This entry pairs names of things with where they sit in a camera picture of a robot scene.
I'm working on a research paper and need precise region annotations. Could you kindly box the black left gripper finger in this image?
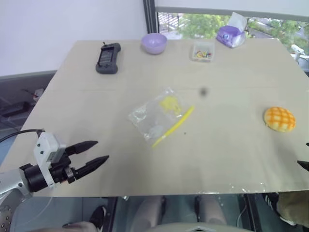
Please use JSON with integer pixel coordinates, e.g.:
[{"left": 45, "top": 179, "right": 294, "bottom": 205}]
[
  {"left": 72, "top": 155, "right": 110, "bottom": 180},
  {"left": 65, "top": 141, "right": 99, "bottom": 157}
]

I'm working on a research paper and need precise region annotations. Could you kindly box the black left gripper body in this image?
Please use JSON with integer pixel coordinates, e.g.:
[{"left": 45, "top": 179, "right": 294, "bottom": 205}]
[{"left": 49, "top": 147, "right": 78, "bottom": 185}]

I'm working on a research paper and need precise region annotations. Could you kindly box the orange checkered bread bun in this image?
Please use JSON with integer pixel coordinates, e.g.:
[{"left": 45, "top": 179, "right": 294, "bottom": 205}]
[{"left": 263, "top": 106, "right": 296, "bottom": 133}]

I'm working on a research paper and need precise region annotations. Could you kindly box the clear yellow-zip plastic bag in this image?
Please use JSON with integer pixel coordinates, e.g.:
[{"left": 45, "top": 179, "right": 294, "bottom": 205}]
[{"left": 127, "top": 87, "right": 196, "bottom": 148}]

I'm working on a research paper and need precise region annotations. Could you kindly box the black shoe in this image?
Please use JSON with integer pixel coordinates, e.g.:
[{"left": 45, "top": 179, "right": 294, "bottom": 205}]
[{"left": 89, "top": 205, "right": 107, "bottom": 228}]

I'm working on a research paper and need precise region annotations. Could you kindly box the black white sneaker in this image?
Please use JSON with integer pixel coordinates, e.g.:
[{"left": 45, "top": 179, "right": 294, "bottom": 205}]
[{"left": 264, "top": 192, "right": 281, "bottom": 215}]

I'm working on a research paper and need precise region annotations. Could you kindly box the small white red gadget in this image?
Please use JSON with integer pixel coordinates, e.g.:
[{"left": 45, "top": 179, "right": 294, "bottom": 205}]
[{"left": 33, "top": 88, "right": 45, "bottom": 100}]

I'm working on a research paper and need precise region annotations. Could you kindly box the grey left robot leg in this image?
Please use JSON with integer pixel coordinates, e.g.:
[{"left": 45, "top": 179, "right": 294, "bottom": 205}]
[{"left": 130, "top": 195, "right": 167, "bottom": 228}]

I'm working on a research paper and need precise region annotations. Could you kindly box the grey robot leg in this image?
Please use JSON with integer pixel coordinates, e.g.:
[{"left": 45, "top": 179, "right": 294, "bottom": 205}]
[
  {"left": 195, "top": 194, "right": 227, "bottom": 226},
  {"left": 130, "top": 195, "right": 167, "bottom": 228}
]

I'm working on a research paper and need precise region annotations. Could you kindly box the black table leg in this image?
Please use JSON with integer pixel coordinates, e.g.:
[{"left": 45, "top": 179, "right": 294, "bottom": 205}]
[{"left": 243, "top": 193, "right": 257, "bottom": 232}]

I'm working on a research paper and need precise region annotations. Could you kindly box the black flat device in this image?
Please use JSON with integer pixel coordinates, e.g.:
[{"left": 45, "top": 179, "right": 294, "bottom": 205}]
[{"left": 0, "top": 101, "right": 31, "bottom": 118}]

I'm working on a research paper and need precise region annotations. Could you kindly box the dark grey low cabinet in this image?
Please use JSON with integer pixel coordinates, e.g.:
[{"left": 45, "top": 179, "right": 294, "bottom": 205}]
[{"left": 0, "top": 70, "right": 58, "bottom": 167}]

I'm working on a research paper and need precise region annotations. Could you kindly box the dark grey handheld controller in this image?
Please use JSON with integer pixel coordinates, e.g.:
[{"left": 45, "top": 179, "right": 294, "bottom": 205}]
[{"left": 95, "top": 42, "right": 122, "bottom": 74}]

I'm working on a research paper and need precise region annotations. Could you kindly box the grey right robot leg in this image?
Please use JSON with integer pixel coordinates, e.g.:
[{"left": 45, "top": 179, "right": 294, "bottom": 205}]
[{"left": 195, "top": 194, "right": 227, "bottom": 226}]

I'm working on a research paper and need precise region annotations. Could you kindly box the purple plastic bowl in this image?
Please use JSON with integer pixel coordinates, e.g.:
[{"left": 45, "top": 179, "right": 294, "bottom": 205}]
[{"left": 140, "top": 33, "right": 168, "bottom": 55}]

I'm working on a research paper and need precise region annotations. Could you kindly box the clear plastic box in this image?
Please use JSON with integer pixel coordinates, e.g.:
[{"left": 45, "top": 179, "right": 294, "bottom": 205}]
[{"left": 192, "top": 41, "right": 216, "bottom": 62}]

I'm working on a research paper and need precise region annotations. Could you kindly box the purple tissue pack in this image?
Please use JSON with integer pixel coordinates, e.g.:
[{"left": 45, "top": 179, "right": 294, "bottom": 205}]
[{"left": 216, "top": 25, "right": 246, "bottom": 49}]

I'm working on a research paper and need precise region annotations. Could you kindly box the coloured pins heap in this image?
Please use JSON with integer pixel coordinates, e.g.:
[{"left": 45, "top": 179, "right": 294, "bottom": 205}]
[{"left": 195, "top": 49, "right": 213, "bottom": 58}]

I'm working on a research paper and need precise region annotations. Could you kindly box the white tissue sheet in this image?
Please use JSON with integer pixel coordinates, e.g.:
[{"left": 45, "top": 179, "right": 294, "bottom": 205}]
[{"left": 227, "top": 11, "right": 249, "bottom": 33}]

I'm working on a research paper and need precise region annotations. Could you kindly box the white roller blind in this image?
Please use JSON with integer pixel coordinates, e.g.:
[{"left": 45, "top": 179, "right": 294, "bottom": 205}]
[{"left": 154, "top": 0, "right": 309, "bottom": 18}]

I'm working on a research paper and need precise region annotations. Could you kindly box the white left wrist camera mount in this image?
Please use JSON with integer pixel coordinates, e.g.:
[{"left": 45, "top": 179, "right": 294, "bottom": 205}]
[{"left": 33, "top": 131, "right": 66, "bottom": 189}]

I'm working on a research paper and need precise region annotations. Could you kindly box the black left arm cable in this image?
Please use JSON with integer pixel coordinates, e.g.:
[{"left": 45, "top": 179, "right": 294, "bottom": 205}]
[{"left": 0, "top": 129, "right": 46, "bottom": 144}]

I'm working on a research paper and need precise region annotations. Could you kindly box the thin white cable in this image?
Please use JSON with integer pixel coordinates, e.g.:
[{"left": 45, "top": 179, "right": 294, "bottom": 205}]
[{"left": 236, "top": 202, "right": 247, "bottom": 229}]

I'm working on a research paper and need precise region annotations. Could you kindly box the white camera device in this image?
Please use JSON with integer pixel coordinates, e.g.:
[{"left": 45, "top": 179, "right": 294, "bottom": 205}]
[{"left": 291, "top": 44, "right": 305, "bottom": 61}]

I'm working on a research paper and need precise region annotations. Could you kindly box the grey window frame post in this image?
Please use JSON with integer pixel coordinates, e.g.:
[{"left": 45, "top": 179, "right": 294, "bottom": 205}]
[{"left": 142, "top": 0, "right": 160, "bottom": 34}]

